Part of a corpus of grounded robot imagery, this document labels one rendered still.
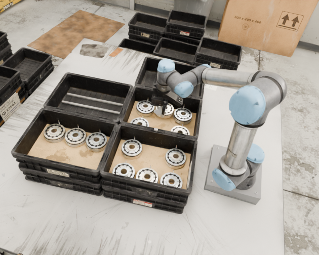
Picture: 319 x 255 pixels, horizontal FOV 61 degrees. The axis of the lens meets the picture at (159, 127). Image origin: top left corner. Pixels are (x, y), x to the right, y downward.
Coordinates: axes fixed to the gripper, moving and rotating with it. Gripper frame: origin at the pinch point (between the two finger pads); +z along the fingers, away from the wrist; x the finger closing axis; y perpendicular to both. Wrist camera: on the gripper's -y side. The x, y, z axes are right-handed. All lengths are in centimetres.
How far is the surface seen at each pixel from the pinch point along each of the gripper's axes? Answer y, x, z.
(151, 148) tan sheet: 2.3, 22.7, 2.1
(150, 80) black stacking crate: 14.1, -30.0, 7.1
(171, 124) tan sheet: -5.4, 3.4, 3.9
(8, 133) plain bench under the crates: 83, 24, 15
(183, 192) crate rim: -16, 48, -10
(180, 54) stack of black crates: 2, -130, 61
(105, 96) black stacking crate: 36.3, -7.4, 4.8
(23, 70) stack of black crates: 132, -61, 55
